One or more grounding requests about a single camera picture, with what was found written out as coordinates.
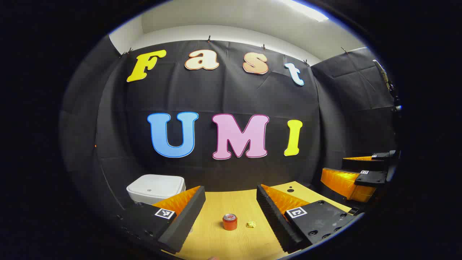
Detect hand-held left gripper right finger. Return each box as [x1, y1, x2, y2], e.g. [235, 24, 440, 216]
[256, 183, 358, 254]

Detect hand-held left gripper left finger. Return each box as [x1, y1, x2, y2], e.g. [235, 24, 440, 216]
[116, 186, 206, 254]

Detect red pop can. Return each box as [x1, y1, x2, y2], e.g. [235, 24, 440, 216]
[222, 213, 238, 231]

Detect white desktop garbage bin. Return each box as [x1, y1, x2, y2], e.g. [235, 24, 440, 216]
[126, 174, 186, 205]

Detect dark metal stand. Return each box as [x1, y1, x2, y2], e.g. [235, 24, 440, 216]
[373, 60, 402, 111]

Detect black backdrop cloth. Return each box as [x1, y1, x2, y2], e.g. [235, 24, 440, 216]
[60, 34, 399, 217]

